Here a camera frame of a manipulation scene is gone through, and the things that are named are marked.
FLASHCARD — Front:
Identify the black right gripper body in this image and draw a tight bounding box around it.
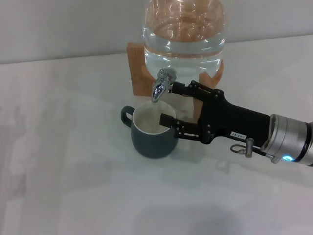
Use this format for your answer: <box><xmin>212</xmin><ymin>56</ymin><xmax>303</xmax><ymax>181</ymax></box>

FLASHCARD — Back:
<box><xmin>197</xmin><ymin>89</ymin><xmax>271</xmax><ymax>148</ymax></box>

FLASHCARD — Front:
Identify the chrome faucet tap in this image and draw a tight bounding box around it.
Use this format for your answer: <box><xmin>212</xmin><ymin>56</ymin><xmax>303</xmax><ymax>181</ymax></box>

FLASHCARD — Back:
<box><xmin>151</xmin><ymin>68</ymin><xmax>177</xmax><ymax>103</ymax></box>

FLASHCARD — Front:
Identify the black mug white inside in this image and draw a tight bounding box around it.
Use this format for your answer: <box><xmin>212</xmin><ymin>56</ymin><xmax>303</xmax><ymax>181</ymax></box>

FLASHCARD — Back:
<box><xmin>120</xmin><ymin>101</ymin><xmax>180</xmax><ymax>160</ymax></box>

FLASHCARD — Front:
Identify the glass water dispenser jar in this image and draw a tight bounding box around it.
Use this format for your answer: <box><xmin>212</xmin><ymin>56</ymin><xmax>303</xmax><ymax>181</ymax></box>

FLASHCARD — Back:
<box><xmin>141</xmin><ymin>0</ymin><xmax>227</xmax><ymax>85</ymax></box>

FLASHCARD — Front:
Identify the wooden dispenser stand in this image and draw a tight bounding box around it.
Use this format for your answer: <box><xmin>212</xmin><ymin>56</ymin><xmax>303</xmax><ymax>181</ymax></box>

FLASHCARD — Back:
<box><xmin>127</xmin><ymin>42</ymin><xmax>224</xmax><ymax>123</ymax></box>

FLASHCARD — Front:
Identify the black cable metal connector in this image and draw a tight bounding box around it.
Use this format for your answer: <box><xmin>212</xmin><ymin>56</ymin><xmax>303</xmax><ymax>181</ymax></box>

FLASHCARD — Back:
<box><xmin>230</xmin><ymin>138</ymin><xmax>276</xmax><ymax>164</ymax></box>

